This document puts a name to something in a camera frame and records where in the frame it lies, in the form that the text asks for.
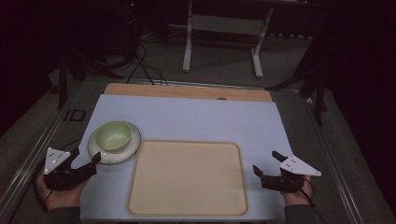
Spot black floor cables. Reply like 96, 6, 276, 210
125, 39, 170, 87

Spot person's right hand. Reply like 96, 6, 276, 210
280, 175, 314, 206

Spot light green bowl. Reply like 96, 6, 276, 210
93, 120, 133, 153

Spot white plate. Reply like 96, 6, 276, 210
87, 120, 142, 165

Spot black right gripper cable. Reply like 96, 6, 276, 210
298, 176, 329, 224

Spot pale blue table mat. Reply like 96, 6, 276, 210
78, 93, 295, 222

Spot person's left hand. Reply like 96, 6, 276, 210
35, 170, 92, 212

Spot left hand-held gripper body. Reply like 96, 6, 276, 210
43, 147, 97, 191

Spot black metal stand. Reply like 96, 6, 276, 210
265, 29, 331, 127
55, 46, 126, 110

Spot metal floor rail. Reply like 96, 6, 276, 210
0, 79, 86, 217
299, 89, 366, 224

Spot white desk frame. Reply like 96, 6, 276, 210
182, 0, 276, 79

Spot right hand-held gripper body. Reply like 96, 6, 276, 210
261, 154, 322, 193

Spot beige tray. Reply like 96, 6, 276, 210
126, 139, 249, 217

